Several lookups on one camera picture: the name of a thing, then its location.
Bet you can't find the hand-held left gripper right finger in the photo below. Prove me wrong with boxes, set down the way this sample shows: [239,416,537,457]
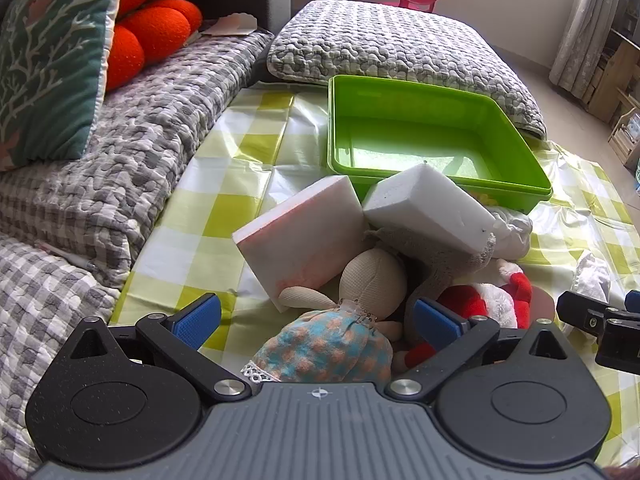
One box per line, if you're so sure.
[385,297,571,404]

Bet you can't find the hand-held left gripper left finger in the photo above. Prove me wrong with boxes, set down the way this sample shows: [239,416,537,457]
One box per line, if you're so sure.
[70,294,253,404]

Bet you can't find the red and white santa plush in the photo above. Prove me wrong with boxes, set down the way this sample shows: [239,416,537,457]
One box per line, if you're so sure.
[395,257,533,368]

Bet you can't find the rag doll with checked dress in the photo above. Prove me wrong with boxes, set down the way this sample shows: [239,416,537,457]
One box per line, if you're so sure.
[240,247,408,383]

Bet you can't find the green plastic tray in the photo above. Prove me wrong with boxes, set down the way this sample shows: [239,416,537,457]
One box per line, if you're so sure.
[327,75,553,211]

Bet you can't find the white crumpled cloth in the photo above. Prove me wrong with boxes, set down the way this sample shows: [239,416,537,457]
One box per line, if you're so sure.
[487,207,534,261]
[570,250,612,307]

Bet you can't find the grey plush toy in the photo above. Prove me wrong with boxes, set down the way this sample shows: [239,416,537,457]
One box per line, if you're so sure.
[365,227,497,346]

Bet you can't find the plain white foam block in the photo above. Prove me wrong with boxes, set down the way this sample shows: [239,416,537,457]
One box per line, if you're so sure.
[361,163,496,257]

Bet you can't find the pink stained white foam block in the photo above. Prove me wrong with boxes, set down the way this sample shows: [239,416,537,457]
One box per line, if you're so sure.
[232,175,366,313]

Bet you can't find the yellow-green plaid plastic mat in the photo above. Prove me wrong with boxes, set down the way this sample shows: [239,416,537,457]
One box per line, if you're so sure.
[107,82,640,472]

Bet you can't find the grey checked quilted sofa cover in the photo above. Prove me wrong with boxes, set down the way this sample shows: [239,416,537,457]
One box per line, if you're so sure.
[0,27,276,478]

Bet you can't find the wooden shelf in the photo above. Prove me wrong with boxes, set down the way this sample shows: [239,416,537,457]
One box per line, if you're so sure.
[587,25,640,171]

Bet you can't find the grey quilted floor cushion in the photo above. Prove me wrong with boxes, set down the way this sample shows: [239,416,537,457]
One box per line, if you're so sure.
[266,0,548,142]

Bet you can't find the beige patterned curtain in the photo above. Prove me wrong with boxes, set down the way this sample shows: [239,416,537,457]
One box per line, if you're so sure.
[549,0,637,97]

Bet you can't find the white folded paper box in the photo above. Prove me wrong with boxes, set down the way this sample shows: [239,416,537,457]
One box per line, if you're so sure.
[202,12,258,37]

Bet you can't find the green coral print pillow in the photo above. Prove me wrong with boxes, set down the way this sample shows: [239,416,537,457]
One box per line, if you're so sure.
[0,0,126,171]

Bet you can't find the orange knot cushion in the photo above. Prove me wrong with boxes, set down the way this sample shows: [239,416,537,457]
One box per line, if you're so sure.
[105,0,203,92]

